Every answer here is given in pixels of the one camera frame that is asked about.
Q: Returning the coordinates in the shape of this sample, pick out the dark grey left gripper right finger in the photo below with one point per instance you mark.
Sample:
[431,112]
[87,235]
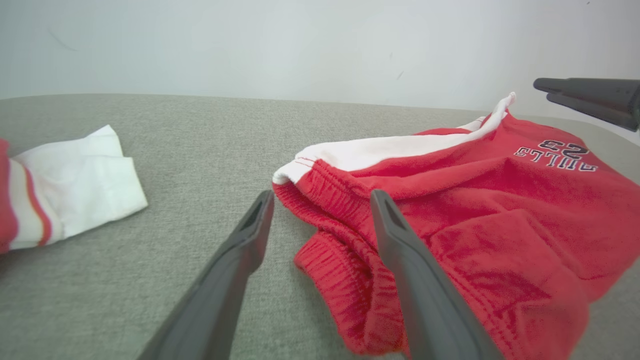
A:
[425,290]

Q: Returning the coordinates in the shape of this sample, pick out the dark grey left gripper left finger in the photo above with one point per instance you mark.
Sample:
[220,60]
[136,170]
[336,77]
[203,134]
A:
[220,290]

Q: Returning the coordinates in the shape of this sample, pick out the grey fabric sofa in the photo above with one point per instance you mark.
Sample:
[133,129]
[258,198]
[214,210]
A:
[200,150]

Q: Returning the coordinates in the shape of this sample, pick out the red shorts with white stripe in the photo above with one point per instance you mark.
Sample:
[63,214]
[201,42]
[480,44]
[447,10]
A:
[500,225]

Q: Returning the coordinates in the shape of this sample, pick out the red jersey with white sleeves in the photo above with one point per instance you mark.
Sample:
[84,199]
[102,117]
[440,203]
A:
[75,190]

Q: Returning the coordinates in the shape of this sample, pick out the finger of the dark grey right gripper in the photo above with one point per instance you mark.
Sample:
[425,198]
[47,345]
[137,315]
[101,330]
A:
[600,111]
[595,90]

